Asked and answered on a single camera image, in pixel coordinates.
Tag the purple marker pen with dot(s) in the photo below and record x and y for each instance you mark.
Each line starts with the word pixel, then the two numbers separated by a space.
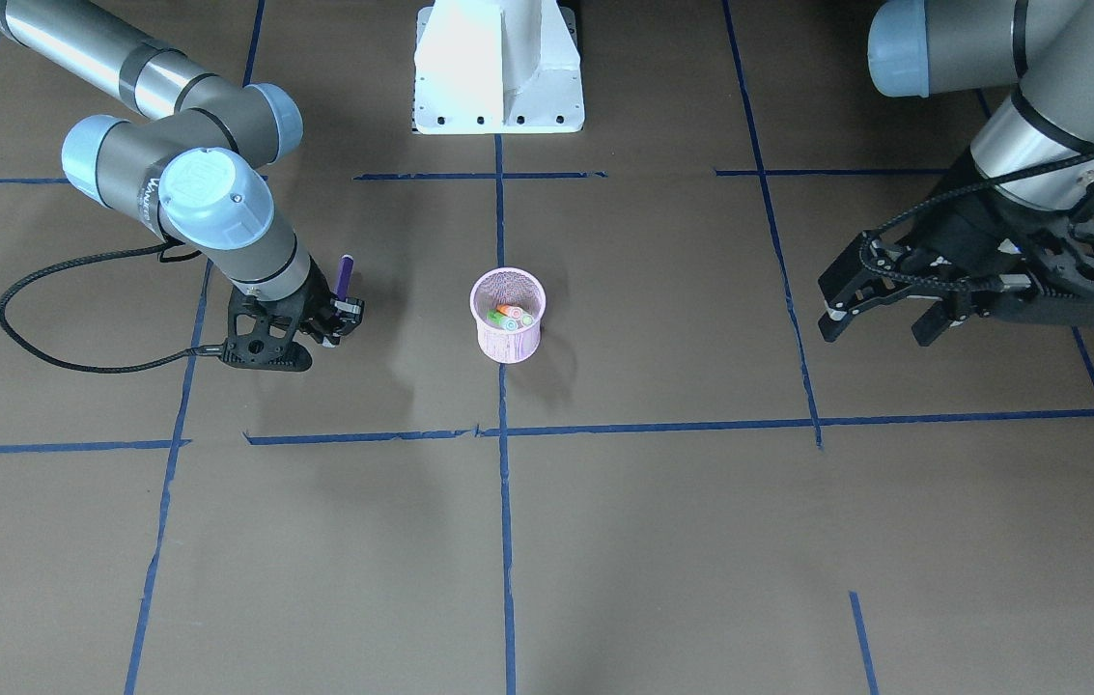
pixel 344 271

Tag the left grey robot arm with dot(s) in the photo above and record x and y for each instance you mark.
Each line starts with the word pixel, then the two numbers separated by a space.
pixel 1008 231

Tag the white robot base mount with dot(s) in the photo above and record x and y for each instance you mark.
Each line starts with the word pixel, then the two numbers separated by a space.
pixel 497 67

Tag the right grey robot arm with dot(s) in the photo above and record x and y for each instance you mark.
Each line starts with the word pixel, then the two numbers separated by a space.
pixel 190 174

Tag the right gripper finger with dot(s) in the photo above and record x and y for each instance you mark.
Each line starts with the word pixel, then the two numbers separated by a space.
pixel 849 289
pixel 944 314

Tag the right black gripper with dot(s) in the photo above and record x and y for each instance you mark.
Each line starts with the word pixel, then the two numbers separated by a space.
pixel 318 292

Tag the pink mesh pen holder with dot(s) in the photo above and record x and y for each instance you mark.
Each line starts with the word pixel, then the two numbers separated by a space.
pixel 507 285

